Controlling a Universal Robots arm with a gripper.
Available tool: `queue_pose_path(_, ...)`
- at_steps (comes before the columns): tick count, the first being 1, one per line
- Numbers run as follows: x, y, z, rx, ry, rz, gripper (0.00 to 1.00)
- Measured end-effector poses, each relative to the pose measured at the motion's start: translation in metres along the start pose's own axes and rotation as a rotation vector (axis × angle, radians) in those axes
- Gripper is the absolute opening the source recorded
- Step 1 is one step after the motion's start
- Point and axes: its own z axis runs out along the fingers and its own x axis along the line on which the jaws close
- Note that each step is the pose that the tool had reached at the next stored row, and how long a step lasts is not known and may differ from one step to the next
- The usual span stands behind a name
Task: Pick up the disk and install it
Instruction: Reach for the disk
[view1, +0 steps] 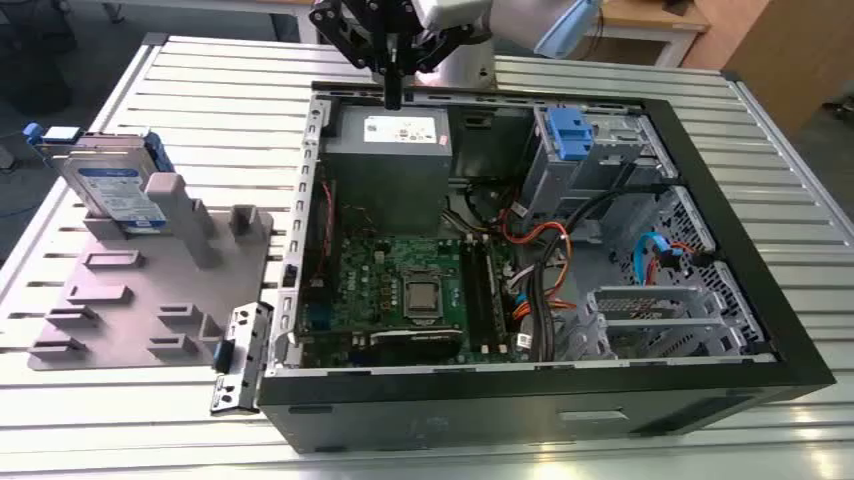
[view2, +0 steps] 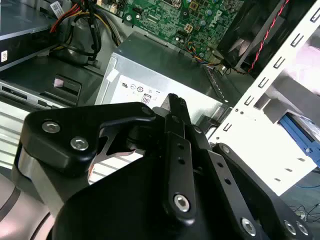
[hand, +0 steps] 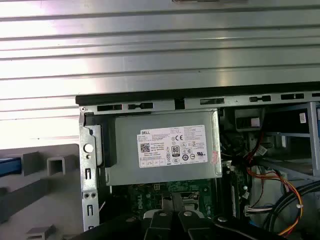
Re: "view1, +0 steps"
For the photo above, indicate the grey parts rack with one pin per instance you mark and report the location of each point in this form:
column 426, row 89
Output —
column 133, row 320

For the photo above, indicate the black office chair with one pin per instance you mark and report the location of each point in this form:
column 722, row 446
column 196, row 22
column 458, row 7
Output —
column 36, row 85

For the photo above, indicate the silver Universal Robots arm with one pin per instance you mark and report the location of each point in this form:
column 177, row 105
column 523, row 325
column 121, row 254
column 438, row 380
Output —
column 467, row 65

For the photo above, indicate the metal disk bay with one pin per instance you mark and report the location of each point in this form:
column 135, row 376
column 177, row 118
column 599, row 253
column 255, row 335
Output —
column 667, row 324

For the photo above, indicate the CPU socket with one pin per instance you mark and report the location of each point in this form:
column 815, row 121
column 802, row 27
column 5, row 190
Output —
column 422, row 313

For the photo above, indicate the brown wooden cabinet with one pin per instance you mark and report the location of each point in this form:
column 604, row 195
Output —
column 787, row 50

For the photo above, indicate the blue drive cage latch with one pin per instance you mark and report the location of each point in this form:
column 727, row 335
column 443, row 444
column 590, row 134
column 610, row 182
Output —
column 568, row 135

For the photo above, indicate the black RAM slot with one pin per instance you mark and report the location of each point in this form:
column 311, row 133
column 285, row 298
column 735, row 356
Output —
column 474, row 290
column 494, row 295

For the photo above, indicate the black open PC case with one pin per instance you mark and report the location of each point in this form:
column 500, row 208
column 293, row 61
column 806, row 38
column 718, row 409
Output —
column 467, row 400

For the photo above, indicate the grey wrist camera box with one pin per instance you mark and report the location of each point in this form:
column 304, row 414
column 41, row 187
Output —
column 454, row 12

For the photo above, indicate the grey power supply unit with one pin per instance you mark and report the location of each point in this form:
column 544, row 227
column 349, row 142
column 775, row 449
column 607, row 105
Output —
column 394, row 190

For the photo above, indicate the green motherboard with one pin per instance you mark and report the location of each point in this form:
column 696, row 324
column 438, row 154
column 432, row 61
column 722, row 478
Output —
column 360, row 280

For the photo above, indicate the silver CPU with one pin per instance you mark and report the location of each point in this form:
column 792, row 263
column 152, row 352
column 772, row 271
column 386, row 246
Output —
column 422, row 295

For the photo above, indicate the black graphics card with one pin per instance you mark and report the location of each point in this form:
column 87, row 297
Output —
column 414, row 341

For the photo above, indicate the hard disk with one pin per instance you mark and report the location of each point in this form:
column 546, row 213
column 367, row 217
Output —
column 107, row 185

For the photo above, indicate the metal expansion slot bracket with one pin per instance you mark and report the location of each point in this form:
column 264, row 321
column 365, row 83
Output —
column 247, row 360

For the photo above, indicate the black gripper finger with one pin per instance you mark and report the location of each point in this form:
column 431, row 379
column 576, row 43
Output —
column 340, row 35
column 443, row 52

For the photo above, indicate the metal drive cage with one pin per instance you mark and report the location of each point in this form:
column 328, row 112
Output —
column 587, row 185

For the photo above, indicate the blue bracket clip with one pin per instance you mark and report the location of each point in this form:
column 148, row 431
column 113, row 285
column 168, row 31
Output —
column 223, row 356

